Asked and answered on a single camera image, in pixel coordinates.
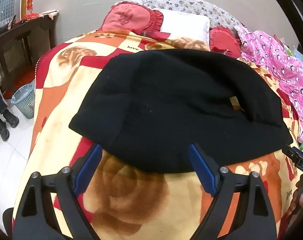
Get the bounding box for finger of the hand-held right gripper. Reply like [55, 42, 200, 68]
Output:
[282, 144, 303, 161]

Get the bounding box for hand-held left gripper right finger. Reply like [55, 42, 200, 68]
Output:
[188, 143, 278, 240]

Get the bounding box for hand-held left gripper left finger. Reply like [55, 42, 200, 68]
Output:
[13, 144, 103, 240]

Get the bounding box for black pants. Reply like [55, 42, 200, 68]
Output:
[69, 49, 293, 174]

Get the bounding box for person's right hand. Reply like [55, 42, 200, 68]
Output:
[288, 180, 303, 220]

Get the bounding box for blue mesh wastebasket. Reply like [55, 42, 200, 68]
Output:
[11, 84, 36, 119]

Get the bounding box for pink penguin print garment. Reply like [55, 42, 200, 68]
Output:
[234, 25, 303, 143]

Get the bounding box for green plastic bag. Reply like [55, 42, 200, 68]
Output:
[276, 36, 300, 58]

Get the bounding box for red floor mat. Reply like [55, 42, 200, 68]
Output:
[3, 67, 38, 99]

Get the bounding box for red heart-shaped pillow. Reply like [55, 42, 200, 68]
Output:
[209, 26, 242, 58]

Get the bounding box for white pillow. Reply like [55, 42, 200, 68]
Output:
[155, 8, 210, 48]

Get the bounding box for dark wooden table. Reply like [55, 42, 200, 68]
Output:
[0, 10, 59, 90]

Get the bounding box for red round ruffled pillow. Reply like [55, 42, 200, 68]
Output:
[96, 2, 164, 39]

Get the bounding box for cream cloth on table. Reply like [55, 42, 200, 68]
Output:
[39, 9, 59, 20]

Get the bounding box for red ornament on table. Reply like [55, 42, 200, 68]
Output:
[16, 12, 39, 23]

